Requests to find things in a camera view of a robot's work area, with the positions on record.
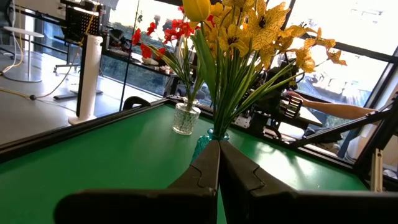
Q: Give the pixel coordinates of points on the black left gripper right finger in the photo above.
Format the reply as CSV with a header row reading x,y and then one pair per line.
x,y
245,193

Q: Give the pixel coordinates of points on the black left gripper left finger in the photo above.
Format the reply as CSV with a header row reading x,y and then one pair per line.
x,y
199,186

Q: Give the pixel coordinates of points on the red artificial tulip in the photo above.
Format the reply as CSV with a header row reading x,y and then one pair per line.
x,y
146,51

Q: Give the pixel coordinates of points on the yellow orange flower bunch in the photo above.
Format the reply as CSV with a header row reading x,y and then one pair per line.
x,y
264,21
304,59

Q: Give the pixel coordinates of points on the red small-blossom flower bunch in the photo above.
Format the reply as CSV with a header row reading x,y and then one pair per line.
x,y
177,25
136,35

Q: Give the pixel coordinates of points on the yellow artificial tulip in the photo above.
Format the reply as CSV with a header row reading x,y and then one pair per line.
x,y
196,9

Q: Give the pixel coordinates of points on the person's forearm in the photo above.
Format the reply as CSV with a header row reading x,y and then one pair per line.
x,y
342,109

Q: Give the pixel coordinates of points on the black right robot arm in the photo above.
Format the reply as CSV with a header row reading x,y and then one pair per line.
x,y
273,102

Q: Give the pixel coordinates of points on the blue glass vase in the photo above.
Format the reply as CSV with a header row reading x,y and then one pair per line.
x,y
202,144

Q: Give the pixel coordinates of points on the clear glass vase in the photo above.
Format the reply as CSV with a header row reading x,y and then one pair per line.
x,y
186,118

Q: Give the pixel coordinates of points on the silver mounting plate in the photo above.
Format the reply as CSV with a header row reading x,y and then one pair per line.
x,y
244,121

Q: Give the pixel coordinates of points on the green table mat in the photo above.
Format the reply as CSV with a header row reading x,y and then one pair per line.
x,y
109,155

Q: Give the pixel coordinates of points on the person's hand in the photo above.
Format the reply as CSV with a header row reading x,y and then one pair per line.
x,y
293,94

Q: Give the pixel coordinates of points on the person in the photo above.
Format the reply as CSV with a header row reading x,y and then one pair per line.
x,y
357,149

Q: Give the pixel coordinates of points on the black window desk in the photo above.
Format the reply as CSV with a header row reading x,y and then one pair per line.
x,y
140,59

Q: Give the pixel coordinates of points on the black tripod stand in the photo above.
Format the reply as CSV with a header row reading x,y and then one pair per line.
x,y
129,62

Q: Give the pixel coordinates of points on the white tower fan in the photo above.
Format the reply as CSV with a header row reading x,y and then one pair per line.
x,y
90,77

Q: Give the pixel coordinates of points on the black pegboard stand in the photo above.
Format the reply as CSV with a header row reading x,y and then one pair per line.
x,y
82,21

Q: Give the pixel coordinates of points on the white round side table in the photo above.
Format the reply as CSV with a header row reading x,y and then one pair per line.
x,y
23,31

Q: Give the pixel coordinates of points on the black aluminium table frame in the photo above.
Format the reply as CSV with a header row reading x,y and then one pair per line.
x,y
77,130

